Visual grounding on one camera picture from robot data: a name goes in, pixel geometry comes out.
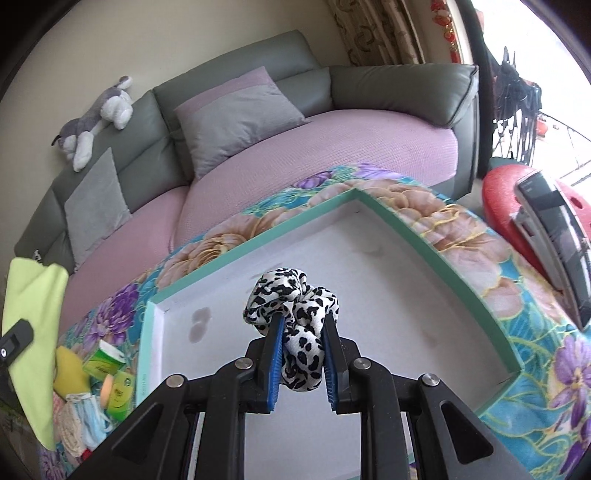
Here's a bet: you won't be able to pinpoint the beige patterned curtain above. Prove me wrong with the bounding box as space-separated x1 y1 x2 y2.
328 0 426 65

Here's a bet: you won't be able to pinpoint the grey folded device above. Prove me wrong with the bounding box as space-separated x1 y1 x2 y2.
510 168 591 330

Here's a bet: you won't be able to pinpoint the leopard print scrunchie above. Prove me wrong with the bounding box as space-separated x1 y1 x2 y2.
243 268 339 394

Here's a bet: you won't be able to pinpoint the yellow and green sponge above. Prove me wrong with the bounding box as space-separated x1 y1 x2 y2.
54 346 90 395

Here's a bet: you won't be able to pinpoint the red hanging ornament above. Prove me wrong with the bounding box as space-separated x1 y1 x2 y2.
430 0 462 63

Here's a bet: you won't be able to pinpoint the plain grey cushion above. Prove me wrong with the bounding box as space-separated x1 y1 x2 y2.
64 148 132 268

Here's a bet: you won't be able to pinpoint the pink sofa cover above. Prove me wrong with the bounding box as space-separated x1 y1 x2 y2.
60 108 460 337

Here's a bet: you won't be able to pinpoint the red plastic stool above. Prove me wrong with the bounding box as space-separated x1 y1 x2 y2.
482 164 591 259

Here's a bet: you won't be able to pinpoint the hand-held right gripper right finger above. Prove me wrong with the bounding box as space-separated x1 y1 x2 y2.
322 315 536 480

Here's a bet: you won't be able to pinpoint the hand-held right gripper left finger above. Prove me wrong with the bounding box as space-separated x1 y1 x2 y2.
69 315 287 480

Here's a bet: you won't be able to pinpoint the green tissue pack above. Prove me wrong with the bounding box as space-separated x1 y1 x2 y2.
83 340 125 381
108 369 137 423

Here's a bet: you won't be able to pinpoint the lime green cloth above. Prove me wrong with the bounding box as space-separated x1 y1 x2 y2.
2 257 70 450

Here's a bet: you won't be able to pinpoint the purple and grey cushion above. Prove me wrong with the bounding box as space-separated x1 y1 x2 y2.
174 66 311 180

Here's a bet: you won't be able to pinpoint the blue face mask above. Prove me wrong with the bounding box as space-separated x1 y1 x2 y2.
69 394 114 450

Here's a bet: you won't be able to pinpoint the teal and white cardboard box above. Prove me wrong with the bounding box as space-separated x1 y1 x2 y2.
136 187 526 480

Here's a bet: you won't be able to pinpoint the grey leather sofa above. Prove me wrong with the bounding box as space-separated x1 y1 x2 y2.
14 30 481 273

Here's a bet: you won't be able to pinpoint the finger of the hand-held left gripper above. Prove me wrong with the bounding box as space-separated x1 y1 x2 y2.
0 320 35 370

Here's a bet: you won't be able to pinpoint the grey and white plush dog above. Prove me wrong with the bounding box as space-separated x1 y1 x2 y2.
51 75 134 172

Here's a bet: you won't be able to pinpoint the dark clothes on drying rack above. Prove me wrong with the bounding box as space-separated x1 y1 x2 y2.
492 46 543 164

